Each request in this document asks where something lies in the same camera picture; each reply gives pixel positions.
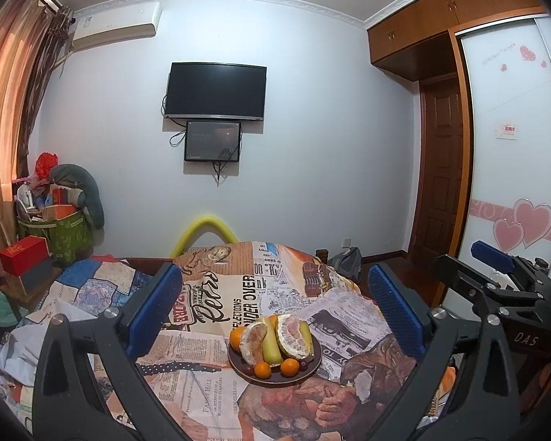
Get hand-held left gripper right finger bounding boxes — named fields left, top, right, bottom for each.
left=367, top=263, right=521, bottom=441

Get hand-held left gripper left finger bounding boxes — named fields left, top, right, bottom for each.
left=32, top=262, right=184, bottom=441

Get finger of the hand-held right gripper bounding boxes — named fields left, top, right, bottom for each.
left=432, top=254, right=551, bottom=356
left=469, top=240, right=548, bottom=286

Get small peeled pomelo piece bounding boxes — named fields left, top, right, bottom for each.
left=240, top=322, right=268, bottom=366

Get large peeled pomelo piece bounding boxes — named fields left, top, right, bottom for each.
left=275, top=313, right=314, bottom=360

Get dark purple plate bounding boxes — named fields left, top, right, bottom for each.
left=228, top=328, right=323, bottom=387

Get patchwork quilt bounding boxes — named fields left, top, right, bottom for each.
left=9, top=257, right=175, bottom=331

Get grey backpack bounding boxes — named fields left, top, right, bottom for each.
left=329, top=247, right=363, bottom=283

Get newspaper print tablecloth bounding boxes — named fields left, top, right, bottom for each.
left=0, top=239, right=446, bottom=441

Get white wardrobe door with hearts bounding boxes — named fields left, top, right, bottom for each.
left=441, top=14, right=551, bottom=286

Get yellow foam tube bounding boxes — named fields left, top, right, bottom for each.
left=172, top=215, right=240, bottom=258

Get brown wooden door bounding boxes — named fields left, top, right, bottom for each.
left=413, top=76, right=471, bottom=267

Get green storage box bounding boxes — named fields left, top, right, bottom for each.
left=17, top=211, right=95, bottom=269

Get dark grey box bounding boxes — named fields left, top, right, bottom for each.
left=21, top=257, right=61, bottom=295

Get red box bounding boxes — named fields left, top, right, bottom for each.
left=0, top=236, right=51, bottom=276

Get grey plush cushion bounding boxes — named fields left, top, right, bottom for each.
left=48, top=164, right=105, bottom=230

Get white cloth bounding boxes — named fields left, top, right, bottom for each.
left=0, top=326, right=42, bottom=387

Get small white fan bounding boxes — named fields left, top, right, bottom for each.
left=17, top=186, right=42, bottom=221

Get red plastic bag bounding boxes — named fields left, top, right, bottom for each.
left=36, top=153, right=58, bottom=180

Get brown curtain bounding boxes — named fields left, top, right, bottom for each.
left=0, top=0, right=74, bottom=286

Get wooden overhead cabinets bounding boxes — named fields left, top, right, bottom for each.
left=367, top=0, right=549, bottom=81

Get white air conditioner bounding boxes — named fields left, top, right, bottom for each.
left=71, top=2, right=161, bottom=51

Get dark wooden bed frame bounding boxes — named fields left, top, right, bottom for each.
left=112, top=256, right=175, bottom=282

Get monitor cables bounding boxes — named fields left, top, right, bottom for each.
left=169, top=129, right=244, bottom=188

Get small wall monitor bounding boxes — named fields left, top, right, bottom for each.
left=185, top=120, right=242, bottom=162

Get black wall television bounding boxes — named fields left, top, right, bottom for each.
left=164, top=62, right=267, bottom=121

